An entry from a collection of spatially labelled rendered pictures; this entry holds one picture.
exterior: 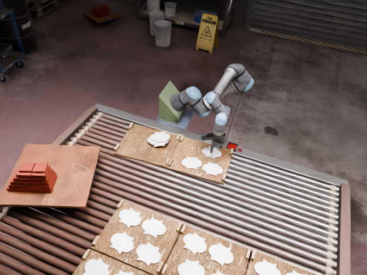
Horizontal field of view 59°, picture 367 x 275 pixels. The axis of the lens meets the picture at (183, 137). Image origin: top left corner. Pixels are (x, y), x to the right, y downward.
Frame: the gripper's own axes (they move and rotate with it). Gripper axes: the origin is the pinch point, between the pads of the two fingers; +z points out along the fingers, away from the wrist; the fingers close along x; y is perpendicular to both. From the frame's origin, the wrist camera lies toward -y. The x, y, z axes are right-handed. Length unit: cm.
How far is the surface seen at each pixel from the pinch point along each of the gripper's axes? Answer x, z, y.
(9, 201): -91, -10, -99
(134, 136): -4, 2, -60
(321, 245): -50, 1, 80
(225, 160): -3.5, 0.9, 11.3
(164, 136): 0.6, -2.5, -37.3
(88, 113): 7, 1, -105
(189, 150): -3.8, 1.3, -16.2
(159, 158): -19.1, 1.1, -33.9
